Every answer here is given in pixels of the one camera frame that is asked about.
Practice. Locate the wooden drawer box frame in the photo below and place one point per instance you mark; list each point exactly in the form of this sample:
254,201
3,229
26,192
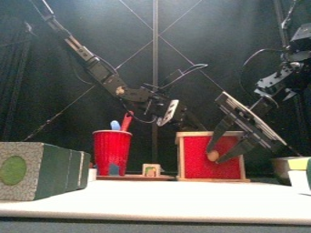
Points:
180,157

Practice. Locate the red drawer with wooden knob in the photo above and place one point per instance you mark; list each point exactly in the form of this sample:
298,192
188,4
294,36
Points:
194,167

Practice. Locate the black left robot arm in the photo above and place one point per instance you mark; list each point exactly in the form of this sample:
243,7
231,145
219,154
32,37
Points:
100,74

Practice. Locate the metal bowl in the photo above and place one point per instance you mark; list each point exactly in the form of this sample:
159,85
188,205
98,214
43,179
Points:
281,168

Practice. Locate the yellow-green flat item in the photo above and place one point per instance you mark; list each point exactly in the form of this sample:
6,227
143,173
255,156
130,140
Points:
299,164

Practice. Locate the small wooden picture block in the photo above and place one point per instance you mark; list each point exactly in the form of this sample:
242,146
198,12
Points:
151,171

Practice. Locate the white container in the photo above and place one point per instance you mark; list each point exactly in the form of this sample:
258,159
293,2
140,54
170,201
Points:
299,182

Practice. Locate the dark green object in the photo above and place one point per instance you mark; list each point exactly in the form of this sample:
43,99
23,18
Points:
309,174

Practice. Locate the red plastic cup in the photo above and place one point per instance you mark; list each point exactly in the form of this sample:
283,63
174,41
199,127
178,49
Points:
110,151

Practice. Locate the flat wooden board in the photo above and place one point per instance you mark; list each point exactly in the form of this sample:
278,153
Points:
134,177

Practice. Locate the white foam mat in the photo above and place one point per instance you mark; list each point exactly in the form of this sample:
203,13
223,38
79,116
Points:
162,203

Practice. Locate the black cloth backdrop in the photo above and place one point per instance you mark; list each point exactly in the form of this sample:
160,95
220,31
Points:
194,36

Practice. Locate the small white block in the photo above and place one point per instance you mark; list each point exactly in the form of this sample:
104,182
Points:
92,175

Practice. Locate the green patterned cardboard box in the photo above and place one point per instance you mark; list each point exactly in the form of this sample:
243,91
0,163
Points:
52,170

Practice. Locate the grey vertical frame pole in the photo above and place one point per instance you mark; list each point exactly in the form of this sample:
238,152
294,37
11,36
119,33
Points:
155,18

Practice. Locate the dark slanted frame pole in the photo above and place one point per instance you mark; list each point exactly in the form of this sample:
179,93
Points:
283,12

